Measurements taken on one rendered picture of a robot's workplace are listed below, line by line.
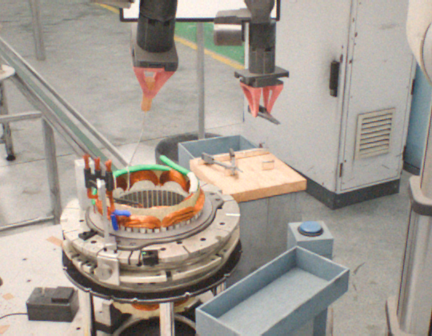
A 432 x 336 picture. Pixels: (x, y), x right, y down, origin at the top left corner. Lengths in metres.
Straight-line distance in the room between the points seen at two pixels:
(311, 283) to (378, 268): 2.03
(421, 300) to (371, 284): 1.85
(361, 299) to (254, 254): 1.53
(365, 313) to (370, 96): 1.21
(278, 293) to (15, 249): 0.86
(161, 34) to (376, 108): 2.61
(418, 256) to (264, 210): 0.38
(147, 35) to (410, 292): 0.61
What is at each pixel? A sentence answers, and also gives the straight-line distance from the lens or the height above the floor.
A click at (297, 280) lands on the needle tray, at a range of 1.09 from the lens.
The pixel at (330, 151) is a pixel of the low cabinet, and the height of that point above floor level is 0.34.
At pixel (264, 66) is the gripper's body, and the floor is 1.29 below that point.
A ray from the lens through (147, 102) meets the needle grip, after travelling 1.07.
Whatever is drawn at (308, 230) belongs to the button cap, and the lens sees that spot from 1.21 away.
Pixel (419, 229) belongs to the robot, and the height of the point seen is 1.13.
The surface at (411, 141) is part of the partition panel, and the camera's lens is 3.88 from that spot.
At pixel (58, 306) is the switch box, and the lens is 1.41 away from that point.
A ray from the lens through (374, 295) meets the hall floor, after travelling 2.92.
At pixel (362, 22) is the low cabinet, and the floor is 1.03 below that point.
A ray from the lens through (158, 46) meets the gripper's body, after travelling 0.98.
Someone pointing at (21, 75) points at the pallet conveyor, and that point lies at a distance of 3.42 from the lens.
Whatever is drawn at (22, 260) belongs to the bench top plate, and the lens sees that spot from 1.68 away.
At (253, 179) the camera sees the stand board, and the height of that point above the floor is 1.07.
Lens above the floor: 1.63
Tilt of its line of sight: 24 degrees down
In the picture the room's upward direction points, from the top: straight up
